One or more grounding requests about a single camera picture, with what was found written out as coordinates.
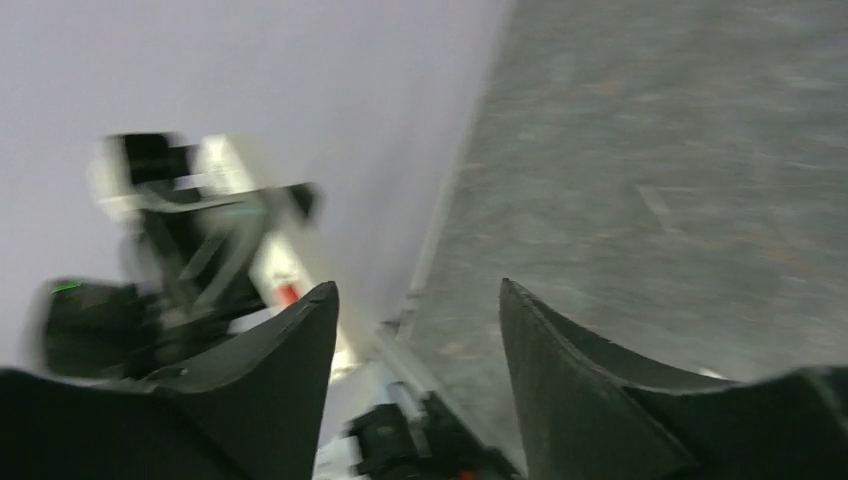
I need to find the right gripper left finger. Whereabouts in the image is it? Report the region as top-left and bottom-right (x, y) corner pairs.
(1, 282), (339, 479)

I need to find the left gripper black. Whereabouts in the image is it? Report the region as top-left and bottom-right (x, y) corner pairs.
(138, 183), (320, 332)

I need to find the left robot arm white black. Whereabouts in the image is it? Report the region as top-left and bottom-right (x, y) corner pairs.
(36, 181), (320, 379)

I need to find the white remote control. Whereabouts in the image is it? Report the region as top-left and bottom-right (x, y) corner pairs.
(194, 134), (378, 381)

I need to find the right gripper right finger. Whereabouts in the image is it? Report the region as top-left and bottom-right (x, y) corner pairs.
(499, 279), (847, 479)

